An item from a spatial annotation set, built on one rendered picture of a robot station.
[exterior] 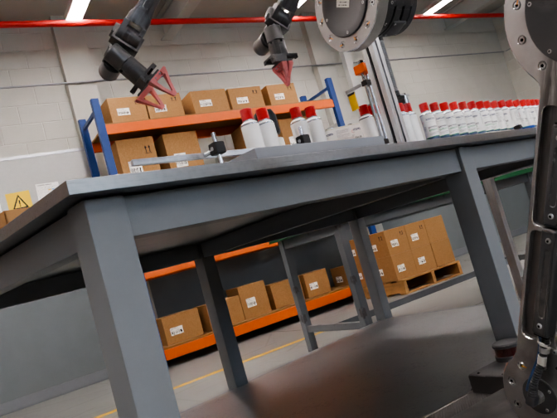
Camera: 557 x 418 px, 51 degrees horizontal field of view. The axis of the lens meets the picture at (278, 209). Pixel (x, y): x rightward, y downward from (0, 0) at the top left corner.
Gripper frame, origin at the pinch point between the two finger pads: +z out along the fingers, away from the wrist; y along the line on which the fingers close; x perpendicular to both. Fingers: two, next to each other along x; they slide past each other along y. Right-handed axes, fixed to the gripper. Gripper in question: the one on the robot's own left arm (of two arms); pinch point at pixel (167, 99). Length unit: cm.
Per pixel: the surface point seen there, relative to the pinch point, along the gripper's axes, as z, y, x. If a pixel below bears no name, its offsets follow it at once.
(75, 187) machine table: -2, -70, 61
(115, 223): 5, -66, 60
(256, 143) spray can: 25.3, -13.5, 0.4
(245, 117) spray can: 18.8, -12.4, -4.6
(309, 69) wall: 118, 430, -437
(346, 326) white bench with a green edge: 159, 131, -42
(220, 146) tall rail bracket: 15.9, -25.6, 15.8
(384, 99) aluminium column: 50, -17, -41
